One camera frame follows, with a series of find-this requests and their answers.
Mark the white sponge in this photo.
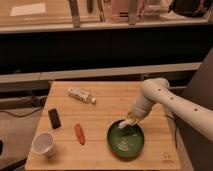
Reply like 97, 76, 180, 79
118, 119, 131, 129

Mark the green ceramic bowl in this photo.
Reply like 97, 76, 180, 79
107, 120, 145, 159

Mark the wooden table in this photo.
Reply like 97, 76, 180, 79
25, 81, 181, 171

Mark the orange carrot toy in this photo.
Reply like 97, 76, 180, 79
75, 124, 85, 145

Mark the dark panel right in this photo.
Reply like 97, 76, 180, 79
176, 47, 213, 171

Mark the black smartphone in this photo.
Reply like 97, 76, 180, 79
48, 109, 61, 129

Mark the white cup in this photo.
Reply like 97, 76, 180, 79
32, 132, 56, 157

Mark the white paper sheet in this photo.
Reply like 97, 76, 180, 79
10, 3, 46, 16

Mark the black cable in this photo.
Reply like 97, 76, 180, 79
0, 105, 44, 118

